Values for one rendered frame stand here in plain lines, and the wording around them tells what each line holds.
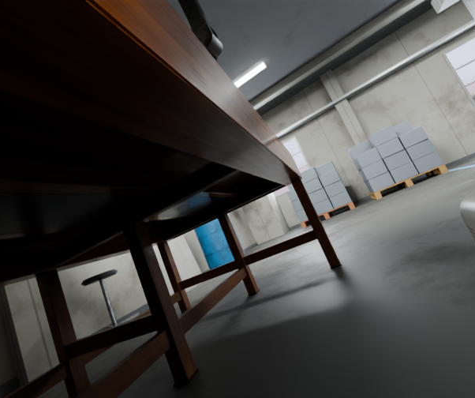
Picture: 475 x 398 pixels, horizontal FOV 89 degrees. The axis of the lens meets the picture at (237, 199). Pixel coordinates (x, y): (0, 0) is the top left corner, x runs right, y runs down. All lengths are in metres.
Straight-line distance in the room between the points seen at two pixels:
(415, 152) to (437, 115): 1.78
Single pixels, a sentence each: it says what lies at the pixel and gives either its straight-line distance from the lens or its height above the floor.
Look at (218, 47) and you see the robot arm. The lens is 0.90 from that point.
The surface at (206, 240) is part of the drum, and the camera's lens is 3.94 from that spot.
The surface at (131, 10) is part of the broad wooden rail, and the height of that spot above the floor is 0.62.
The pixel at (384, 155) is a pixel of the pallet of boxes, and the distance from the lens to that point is 5.78.
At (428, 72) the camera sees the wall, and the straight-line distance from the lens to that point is 7.74.
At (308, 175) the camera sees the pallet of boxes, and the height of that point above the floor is 1.06.
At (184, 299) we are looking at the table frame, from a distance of 2.02.
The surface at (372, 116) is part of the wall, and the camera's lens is 7.30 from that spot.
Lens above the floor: 0.39
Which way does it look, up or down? 8 degrees up
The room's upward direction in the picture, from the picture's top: 23 degrees counter-clockwise
